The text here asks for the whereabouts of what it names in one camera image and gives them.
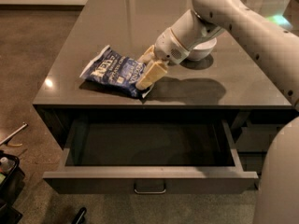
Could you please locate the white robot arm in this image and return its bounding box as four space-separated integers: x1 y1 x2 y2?
136 0 299 224

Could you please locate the metal rod on floor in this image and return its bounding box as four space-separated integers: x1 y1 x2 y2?
0 122 28 146

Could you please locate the open grey top drawer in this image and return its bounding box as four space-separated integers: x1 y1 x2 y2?
43 120 258 194

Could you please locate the white ceramic bowl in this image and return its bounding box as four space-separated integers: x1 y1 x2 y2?
187 38 217 61

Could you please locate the black cart with bottle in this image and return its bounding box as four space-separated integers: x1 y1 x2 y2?
0 153 24 224

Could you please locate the metal drawer handle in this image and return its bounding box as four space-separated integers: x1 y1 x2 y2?
134 180 166 195

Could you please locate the black object on floor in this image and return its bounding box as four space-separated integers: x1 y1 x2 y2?
71 207 87 224

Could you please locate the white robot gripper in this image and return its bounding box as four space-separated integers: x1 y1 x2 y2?
135 28 190 91

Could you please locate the blue potato chip bag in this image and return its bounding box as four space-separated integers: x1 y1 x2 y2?
79 45 152 98

